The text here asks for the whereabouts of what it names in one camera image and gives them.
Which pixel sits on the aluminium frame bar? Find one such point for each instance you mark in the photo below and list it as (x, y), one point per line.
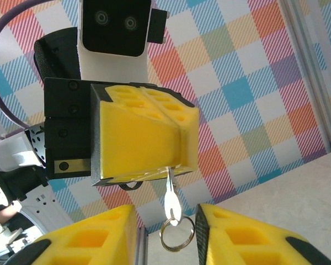
(143, 248)

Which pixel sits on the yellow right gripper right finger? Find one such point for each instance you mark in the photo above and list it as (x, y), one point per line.
(218, 254)

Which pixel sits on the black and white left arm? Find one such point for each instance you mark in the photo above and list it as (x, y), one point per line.
(11, 151)

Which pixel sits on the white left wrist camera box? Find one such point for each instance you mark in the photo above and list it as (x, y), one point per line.
(113, 66)

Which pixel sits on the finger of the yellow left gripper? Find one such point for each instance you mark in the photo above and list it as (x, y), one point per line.
(189, 138)
(135, 143)

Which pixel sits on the person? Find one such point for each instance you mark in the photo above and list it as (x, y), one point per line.
(5, 212)

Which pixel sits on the small silver key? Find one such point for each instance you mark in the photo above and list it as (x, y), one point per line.
(171, 198)

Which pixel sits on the aluminium left corner post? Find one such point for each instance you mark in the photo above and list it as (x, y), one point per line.
(306, 55)

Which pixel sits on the white perforated panel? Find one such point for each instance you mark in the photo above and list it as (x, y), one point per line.
(44, 209)

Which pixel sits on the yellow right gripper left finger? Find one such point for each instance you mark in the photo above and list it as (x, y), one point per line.
(118, 220)

